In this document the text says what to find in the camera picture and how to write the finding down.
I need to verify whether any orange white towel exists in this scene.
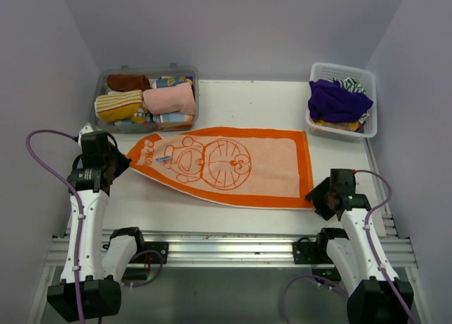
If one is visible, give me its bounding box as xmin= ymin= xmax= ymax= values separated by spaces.
xmin=127 ymin=127 xmax=314 ymax=210

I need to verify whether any pink terry towel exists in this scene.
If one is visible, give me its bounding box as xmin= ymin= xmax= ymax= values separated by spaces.
xmin=143 ymin=83 xmax=196 ymax=115

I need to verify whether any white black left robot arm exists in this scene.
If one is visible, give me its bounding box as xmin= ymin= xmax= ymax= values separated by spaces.
xmin=47 ymin=130 xmax=147 ymax=323

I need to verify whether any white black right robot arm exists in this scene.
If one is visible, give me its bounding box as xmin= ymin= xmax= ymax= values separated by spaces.
xmin=305 ymin=169 xmax=415 ymax=323

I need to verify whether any yellow striped rolled towel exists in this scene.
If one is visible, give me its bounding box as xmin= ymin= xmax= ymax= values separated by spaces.
xmin=94 ymin=90 xmax=148 ymax=124

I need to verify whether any clear plastic storage bin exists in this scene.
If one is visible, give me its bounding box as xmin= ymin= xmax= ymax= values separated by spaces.
xmin=90 ymin=65 xmax=199 ymax=133

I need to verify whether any light blue orange rolled towel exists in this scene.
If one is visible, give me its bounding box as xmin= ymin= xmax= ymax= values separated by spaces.
xmin=153 ymin=112 xmax=194 ymax=124

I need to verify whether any brown rolled towel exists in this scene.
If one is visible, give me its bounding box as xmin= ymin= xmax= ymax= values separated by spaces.
xmin=107 ymin=74 xmax=151 ymax=92

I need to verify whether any white plastic laundry basket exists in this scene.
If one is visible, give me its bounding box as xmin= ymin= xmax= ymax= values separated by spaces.
xmin=306 ymin=62 xmax=377 ymax=143

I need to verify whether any purple towel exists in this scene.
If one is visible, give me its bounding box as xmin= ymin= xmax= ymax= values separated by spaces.
xmin=308 ymin=79 xmax=374 ymax=124

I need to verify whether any blue yellow patterned rolled towel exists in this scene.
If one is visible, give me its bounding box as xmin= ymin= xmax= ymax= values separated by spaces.
xmin=151 ymin=76 xmax=194 ymax=89

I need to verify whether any black white striped towel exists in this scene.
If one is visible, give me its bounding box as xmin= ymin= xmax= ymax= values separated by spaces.
xmin=326 ymin=77 xmax=366 ymax=94

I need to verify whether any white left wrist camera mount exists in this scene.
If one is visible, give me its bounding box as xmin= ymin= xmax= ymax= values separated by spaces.
xmin=78 ymin=123 xmax=96 ymax=137

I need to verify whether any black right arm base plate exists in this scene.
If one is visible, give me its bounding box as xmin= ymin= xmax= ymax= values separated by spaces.
xmin=292 ymin=237 xmax=333 ymax=265

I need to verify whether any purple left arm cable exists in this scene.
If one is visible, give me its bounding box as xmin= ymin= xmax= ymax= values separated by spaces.
xmin=25 ymin=128 xmax=163 ymax=324

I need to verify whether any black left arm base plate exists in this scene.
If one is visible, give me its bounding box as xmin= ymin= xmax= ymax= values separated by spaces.
xmin=130 ymin=241 xmax=170 ymax=265

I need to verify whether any aluminium table edge rail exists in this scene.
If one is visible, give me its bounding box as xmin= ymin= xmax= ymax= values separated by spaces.
xmin=44 ymin=232 xmax=417 ymax=268

